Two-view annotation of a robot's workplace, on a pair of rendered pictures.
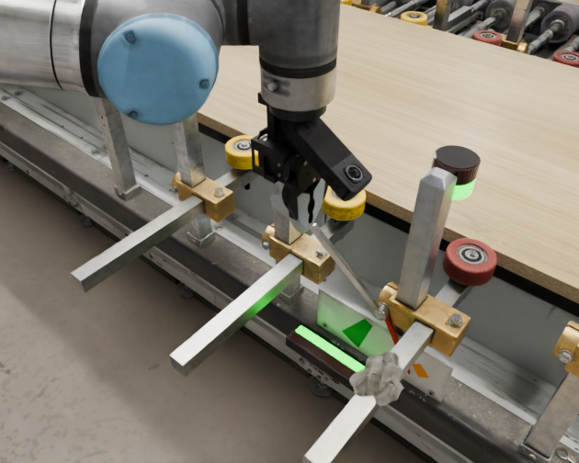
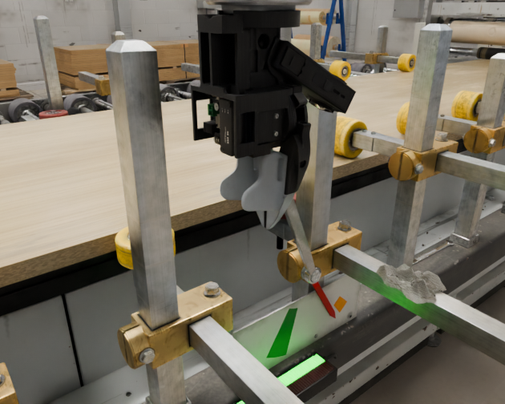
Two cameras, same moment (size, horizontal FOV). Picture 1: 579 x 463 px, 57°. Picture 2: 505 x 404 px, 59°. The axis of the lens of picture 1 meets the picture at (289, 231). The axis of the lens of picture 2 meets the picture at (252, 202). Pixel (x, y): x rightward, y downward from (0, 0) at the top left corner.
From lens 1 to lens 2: 0.71 m
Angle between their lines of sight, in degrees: 65
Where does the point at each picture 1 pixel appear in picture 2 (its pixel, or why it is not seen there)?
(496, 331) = (275, 272)
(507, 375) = not seen: hidden behind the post
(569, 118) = not seen: hidden behind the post
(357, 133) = (30, 210)
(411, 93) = not seen: outside the picture
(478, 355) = (280, 300)
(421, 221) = (325, 136)
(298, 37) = not seen: outside the picture
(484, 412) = (365, 294)
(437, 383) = (353, 299)
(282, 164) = (279, 113)
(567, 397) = (416, 206)
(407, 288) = (319, 226)
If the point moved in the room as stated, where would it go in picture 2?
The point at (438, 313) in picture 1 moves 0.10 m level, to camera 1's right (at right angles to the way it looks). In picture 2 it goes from (333, 233) to (336, 207)
